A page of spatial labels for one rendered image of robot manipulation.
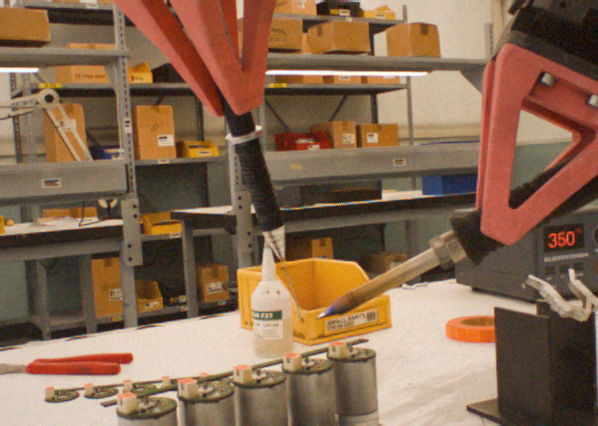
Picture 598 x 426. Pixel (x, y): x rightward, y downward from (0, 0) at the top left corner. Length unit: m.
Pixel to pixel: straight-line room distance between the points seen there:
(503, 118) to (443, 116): 5.89
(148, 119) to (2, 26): 1.97
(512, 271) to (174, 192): 4.27
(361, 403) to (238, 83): 0.17
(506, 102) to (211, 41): 0.12
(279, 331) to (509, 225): 0.33
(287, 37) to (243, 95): 2.75
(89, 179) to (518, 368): 2.29
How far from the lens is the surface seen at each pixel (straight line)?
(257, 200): 0.32
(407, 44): 3.41
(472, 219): 0.34
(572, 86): 0.33
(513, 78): 0.32
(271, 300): 0.62
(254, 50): 0.31
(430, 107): 6.13
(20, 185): 2.60
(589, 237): 0.85
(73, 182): 2.64
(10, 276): 4.77
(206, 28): 0.29
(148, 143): 4.52
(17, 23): 2.72
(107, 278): 4.45
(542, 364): 0.45
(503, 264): 0.84
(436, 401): 0.51
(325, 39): 3.21
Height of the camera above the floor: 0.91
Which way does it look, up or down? 4 degrees down
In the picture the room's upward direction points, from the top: 3 degrees counter-clockwise
